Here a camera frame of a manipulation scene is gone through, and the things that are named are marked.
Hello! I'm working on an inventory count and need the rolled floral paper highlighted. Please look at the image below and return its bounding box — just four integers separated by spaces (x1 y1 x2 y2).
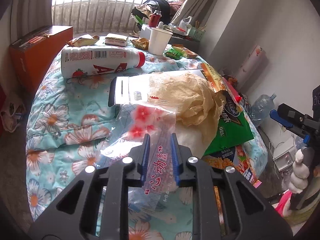
235 45 266 89

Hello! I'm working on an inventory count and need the grey side cabinet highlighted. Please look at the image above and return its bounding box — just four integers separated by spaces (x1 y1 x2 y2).
169 36 200 54

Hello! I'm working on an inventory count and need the white strawberry milk bottle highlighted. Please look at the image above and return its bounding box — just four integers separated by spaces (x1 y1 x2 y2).
61 46 145 79

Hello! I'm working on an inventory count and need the grey right curtain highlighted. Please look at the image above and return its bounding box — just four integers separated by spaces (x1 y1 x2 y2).
170 0 217 25

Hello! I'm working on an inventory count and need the red thermos bottle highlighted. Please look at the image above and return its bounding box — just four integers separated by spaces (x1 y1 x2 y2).
148 10 162 28

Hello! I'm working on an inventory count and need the small green snack packet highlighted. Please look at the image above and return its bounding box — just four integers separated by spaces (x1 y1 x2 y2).
164 48 183 60

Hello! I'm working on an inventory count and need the large clear water jug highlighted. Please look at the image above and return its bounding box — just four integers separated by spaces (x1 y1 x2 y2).
250 93 277 127

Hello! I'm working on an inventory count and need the yellow snack wrapper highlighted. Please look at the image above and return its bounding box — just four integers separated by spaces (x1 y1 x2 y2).
200 63 228 93

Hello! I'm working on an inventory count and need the green chip bag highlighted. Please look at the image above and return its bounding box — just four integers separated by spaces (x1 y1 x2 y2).
204 92 254 155

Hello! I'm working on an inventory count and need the floral blue quilt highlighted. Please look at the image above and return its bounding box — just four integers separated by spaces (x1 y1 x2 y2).
25 36 269 240

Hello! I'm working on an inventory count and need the white tissue box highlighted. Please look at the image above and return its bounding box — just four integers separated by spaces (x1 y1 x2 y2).
139 24 152 40

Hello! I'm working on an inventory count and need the white gloved right hand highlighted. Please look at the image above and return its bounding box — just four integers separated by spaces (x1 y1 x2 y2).
288 149 310 194

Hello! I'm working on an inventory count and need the grey curtain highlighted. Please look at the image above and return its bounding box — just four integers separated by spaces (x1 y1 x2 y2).
170 0 217 25
10 0 53 42

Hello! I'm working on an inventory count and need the red plastic wrapper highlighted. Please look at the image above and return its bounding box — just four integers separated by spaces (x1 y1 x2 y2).
222 77 242 103

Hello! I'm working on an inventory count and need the metal balcony railing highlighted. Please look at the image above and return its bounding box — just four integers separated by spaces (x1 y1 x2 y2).
52 0 146 34

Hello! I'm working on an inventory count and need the green plastic basket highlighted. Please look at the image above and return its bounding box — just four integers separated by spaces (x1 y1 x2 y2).
187 27 205 41

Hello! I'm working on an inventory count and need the black backpack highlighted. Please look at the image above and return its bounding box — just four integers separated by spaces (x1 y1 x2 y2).
143 0 171 25

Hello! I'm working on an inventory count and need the white wrapped sandwich cake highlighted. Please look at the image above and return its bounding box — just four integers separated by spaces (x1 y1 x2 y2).
105 33 129 47

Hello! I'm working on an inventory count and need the orange cardboard box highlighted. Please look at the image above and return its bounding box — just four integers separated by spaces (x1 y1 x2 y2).
9 25 73 94

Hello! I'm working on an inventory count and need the orange snack packet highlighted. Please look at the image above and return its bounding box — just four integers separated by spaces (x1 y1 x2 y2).
171 44 198 59

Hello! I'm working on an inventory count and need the clear printed plastic bag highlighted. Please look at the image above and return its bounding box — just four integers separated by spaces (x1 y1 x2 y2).
99 76 177 214

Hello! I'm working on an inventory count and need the beige paper wrap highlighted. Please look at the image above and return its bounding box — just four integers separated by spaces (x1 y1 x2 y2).
148 70 226 147

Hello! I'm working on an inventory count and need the yellow wrapped cake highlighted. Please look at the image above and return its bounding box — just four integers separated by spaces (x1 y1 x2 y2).
66 34 100 47

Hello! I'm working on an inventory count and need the white paper cup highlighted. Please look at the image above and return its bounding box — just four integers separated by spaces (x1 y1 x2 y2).
148 28 172 56

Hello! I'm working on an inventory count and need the grey left curtain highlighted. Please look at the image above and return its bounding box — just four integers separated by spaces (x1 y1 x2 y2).
10 0 53 42

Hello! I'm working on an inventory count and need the yellow crumpled wrapper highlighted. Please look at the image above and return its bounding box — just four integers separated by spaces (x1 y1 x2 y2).
131 37 149 50

